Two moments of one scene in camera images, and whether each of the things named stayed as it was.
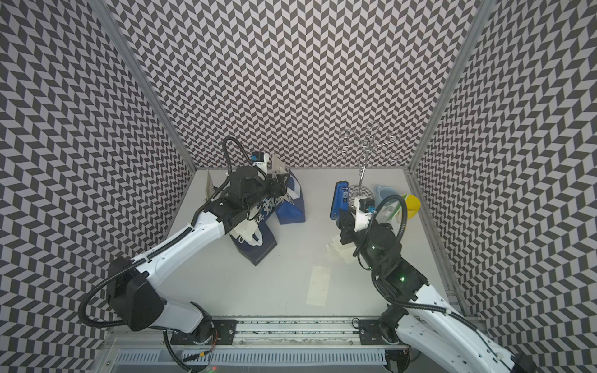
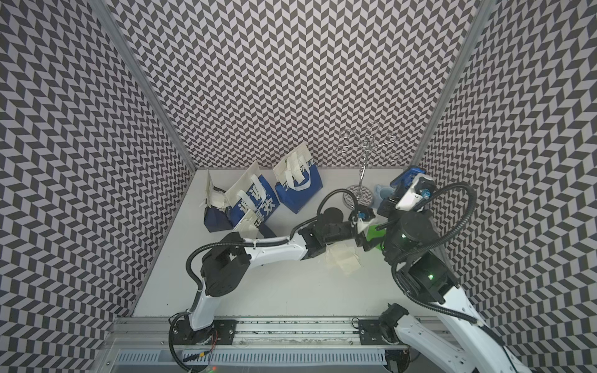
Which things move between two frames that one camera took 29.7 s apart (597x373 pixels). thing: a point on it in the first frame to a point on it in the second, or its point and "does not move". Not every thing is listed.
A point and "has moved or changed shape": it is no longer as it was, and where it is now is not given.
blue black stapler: (341, 198) to (403, 178)
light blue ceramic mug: (385, 192) does not move
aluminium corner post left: (143, 78) does not move
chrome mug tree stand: (371, 139) does not move
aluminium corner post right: (483, 12) does not move
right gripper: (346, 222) to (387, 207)
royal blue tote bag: (291, 208) has moved or changed shape
